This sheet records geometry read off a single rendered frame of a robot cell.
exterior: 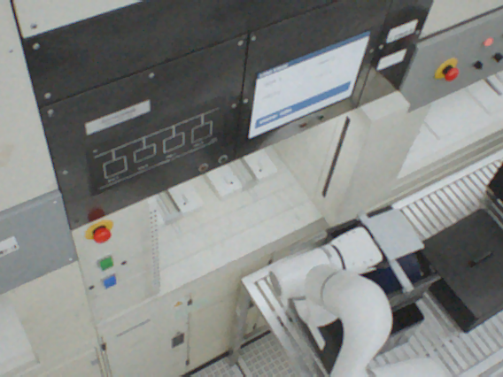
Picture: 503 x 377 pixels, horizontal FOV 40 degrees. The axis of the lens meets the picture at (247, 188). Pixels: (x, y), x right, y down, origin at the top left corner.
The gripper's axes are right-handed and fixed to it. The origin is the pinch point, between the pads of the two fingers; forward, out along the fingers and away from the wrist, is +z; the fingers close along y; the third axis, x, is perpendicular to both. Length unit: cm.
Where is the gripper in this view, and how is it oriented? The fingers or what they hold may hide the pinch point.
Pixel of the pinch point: (390, 238)
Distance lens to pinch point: 173.3
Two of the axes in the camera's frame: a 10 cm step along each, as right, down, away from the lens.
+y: 4.3, 7.7, -4.7
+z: 9.0, -3.2, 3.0
